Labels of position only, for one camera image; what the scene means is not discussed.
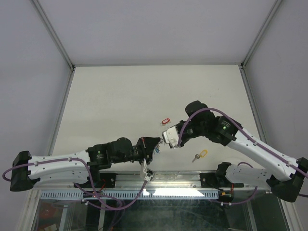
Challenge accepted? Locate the right aluminium frame post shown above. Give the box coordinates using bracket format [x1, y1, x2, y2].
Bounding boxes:
[241, 0, 284, 69]

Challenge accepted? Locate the aluminium frame post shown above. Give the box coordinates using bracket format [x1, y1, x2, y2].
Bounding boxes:
[30, 0, 75, 71]
[241, 0, 284, 69]

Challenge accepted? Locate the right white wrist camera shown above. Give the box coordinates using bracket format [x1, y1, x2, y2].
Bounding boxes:
[162, 126, 183, 149]

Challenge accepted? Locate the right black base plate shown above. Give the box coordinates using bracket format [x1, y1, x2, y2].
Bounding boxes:
[199, 172, 244, 189]

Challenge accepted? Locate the large keyring with coloured keys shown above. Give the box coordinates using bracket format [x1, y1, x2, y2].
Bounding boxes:
[154, 139, 165, 154]

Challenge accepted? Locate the aluminium mounting rail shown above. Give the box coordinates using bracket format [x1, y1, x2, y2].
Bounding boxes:
[34, 165, 271, 190]

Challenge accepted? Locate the grey slotted cable duct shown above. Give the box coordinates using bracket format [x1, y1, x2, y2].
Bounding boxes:
[40, 188, 218, 200]

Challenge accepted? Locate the key with yellow tag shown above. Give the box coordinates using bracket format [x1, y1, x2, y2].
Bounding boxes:
[192, 150, 208, 163]

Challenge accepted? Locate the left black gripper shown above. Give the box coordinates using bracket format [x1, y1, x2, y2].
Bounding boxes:
[112, 137, 160, 167]

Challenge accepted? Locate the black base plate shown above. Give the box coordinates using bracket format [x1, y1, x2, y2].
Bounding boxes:
[199, 172, 244, 189]
[74, 171, 118, 188]

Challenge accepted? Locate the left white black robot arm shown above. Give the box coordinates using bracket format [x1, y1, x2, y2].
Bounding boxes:
[8, 137, 162, 192]

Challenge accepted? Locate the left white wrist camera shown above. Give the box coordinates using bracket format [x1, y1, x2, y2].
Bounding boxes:
[140, 159, 155, 182]

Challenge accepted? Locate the left aluminium frame post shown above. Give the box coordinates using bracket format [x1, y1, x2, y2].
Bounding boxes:
[30, 0, 75, 71]

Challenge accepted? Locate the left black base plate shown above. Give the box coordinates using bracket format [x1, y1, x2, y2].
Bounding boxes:
[74, 171, 118, 188]

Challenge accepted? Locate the key with red tag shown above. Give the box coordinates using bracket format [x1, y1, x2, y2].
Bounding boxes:
[160, 118, 171, 126]

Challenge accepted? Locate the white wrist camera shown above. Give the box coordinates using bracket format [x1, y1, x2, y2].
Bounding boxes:
[140, 159, 155, 182]
[162, 126, 183, 149]

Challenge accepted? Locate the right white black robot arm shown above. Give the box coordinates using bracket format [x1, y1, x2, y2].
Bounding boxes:
[166, 101, 308, 202]

